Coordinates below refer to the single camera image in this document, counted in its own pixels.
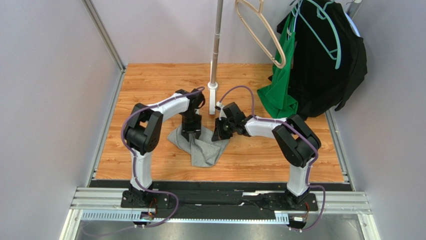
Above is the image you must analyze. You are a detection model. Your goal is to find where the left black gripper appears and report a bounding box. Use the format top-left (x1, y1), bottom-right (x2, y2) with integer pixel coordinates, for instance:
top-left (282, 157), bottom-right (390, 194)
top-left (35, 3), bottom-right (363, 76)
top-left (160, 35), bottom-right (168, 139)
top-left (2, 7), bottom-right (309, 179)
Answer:
top-left (181, 111), bottom-right (202, 142)

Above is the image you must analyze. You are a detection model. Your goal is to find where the grey cloth napkin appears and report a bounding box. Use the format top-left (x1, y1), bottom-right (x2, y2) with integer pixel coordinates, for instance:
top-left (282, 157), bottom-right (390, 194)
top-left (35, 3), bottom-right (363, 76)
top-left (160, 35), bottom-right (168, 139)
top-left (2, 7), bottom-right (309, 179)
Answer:
top-left (167, 126), bottom-right (230, 168)

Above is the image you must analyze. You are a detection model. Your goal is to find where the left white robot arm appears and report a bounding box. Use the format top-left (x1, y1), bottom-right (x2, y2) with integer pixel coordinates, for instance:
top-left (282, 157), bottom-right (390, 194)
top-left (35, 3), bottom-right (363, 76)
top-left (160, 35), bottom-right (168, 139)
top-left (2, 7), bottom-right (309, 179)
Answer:
top-left (120, 86), bottom-right (206, 202)

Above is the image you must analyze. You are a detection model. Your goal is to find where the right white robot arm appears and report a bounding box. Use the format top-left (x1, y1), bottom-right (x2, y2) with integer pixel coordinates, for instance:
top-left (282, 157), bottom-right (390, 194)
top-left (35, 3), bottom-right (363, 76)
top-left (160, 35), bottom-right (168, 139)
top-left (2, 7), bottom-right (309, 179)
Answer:
top-left (211, 102), bottom-right (321, 205)

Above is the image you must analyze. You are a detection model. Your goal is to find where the green shirt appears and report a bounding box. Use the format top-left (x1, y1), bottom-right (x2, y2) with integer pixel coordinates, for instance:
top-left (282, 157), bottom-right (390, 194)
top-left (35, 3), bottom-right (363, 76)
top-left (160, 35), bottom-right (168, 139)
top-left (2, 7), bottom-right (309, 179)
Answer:
top-left (257, 14), bottom-right (298, 119)

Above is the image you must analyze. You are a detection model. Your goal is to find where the beige clothes hanger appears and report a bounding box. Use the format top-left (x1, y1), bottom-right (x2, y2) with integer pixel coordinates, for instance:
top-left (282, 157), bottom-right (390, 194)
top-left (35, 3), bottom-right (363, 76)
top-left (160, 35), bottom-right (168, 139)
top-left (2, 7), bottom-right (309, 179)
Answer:
top-left (234, 0), bottom-right (287, 69)

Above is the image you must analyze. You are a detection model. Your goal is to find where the metal stand pole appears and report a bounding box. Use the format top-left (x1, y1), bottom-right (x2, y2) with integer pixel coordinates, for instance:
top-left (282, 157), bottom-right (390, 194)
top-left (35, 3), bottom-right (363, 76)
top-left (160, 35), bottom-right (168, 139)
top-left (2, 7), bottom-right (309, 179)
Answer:
top-left (208, 0), bottom-right (224, 89)

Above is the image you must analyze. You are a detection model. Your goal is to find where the black shirt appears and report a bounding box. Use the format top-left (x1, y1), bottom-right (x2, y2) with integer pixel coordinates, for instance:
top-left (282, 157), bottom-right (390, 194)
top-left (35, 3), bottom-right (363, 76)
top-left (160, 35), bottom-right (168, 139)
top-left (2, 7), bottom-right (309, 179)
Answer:
top-left (277, 0), bottom-right (368, 119)

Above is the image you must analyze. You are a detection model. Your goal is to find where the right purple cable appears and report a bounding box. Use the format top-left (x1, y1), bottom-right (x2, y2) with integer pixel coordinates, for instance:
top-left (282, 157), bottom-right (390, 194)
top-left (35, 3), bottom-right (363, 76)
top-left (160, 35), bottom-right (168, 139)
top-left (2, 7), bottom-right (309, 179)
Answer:
top-left (216, 85), bottom-right (326, 232)

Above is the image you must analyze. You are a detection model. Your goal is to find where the purple cable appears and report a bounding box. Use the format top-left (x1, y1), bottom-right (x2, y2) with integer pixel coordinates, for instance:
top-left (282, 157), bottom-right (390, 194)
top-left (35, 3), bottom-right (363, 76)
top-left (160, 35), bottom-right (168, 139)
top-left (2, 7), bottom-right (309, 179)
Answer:
top-left (216, 85), bottom-right (326, 232)
top-left (120, 86), bottom-right (180, 229)

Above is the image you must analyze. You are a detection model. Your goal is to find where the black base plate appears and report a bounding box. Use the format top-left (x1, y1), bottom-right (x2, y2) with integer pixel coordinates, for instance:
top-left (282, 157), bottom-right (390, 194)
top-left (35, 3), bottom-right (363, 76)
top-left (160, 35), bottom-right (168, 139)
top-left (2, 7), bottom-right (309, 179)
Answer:
top-left (89, 179), bottom-right (319, 221)

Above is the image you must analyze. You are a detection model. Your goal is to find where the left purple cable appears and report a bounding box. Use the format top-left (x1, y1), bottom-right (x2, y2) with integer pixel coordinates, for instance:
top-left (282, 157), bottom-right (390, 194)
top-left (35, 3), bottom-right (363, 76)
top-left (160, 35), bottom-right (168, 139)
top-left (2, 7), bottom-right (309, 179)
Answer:
top-left (120, 86), bottom-right (180, 229)

